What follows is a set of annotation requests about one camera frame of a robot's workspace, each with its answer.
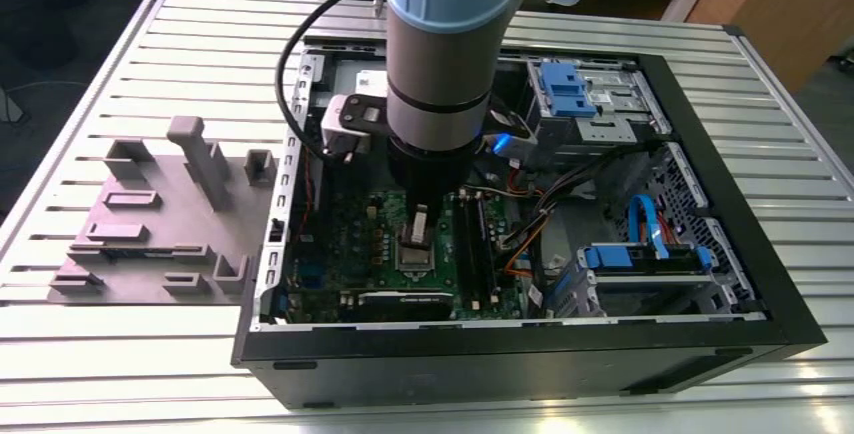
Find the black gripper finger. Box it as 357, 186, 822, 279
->
397, 203, 436, 251

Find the metal socket cover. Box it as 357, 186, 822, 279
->
397, 246, 441, 274

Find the CPU socket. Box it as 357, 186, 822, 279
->
396, 231, 443, 275

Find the grey power supply unit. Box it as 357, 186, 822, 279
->
310, 56, 401, 193

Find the black RAM slot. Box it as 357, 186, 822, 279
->
469, 192, 493, 307
455, 190, 481, 308

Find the green motherboard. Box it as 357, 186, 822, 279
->
289, 188, 528, 323

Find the black graphics card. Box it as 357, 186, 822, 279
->
337, 287, 459, 323

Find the blue VGA port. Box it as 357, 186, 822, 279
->
298, 259, 325, 289

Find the blue plastic drive latch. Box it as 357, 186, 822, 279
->
540, 61, 599, 118

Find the grey metal drive cage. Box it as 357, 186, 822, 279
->
525, 58, 672, 155

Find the hard disk in blue carrier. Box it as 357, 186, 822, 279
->
577, 243, 715, 276

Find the black PC case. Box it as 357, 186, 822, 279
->
229, 33, 828, 408

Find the grey parts rack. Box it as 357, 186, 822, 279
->
46, 116, 285, 308

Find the grey metal disk bay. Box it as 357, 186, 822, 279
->
545, 243, 761, 323

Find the wooden cabinet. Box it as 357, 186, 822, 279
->
685, 0, 854, 100

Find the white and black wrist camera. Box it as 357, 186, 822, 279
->
483, 108, 540, 160

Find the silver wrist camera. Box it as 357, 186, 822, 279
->
318, 94, 389, 165

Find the orange wire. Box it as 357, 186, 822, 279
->
503, 233, 555, 279

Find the black wire bundle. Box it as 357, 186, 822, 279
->
499, 146, 668, 250

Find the blue flat wire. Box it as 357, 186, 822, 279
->
625, 193, 671, 260

